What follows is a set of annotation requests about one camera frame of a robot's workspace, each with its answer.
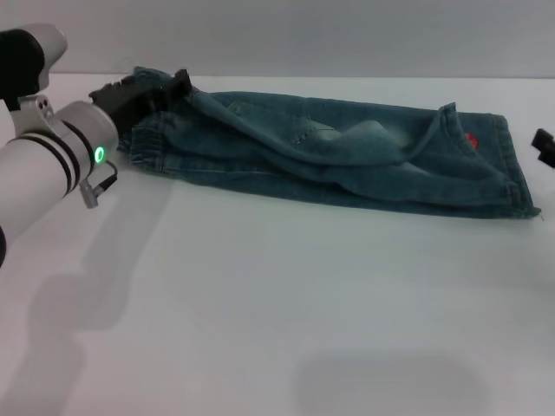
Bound blue denim shorts with embroidery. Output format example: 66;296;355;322
116;65;543;221

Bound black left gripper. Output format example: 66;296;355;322
88;68;193;136

